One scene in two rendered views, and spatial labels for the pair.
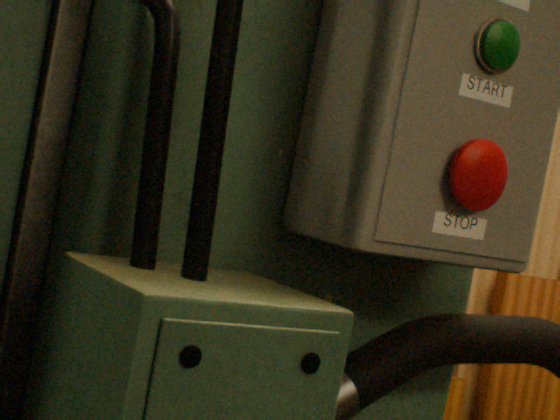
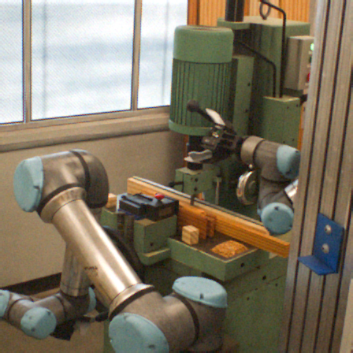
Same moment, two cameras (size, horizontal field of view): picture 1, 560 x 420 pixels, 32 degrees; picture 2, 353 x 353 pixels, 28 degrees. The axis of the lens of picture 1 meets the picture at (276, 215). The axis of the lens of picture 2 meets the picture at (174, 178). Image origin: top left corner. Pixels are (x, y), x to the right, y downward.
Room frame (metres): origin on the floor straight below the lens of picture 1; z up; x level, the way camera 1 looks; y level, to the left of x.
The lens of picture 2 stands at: (-1.65, 0.84, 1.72)
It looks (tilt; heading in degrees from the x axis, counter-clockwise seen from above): 18 degrees down; 346
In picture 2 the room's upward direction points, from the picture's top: 3 degrees clockwise
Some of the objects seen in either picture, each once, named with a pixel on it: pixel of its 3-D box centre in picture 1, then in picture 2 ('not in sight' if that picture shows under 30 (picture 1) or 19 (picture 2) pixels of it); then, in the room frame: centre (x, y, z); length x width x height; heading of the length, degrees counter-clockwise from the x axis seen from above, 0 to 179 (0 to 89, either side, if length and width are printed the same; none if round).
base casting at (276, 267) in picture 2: not in sight; (213, 250); (0.45, 0.18, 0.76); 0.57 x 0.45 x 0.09; 123
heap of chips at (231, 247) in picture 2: not in sight; (229, 246); (0.14, 0.23, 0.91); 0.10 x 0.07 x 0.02; 123
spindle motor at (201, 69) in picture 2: not in sight; (200, 79); (0.39, 0.28, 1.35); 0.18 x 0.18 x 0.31
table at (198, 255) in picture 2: not in sight; (163, 234); (0.34, 0.38, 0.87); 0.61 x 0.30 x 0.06; 33
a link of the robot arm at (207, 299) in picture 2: not in sight; (196, 310); (-0.35, 0.46, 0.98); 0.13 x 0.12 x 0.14; 123
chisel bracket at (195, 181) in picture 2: not in sight; (198, 180); (0.40, 0.27, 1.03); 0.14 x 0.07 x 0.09; 123
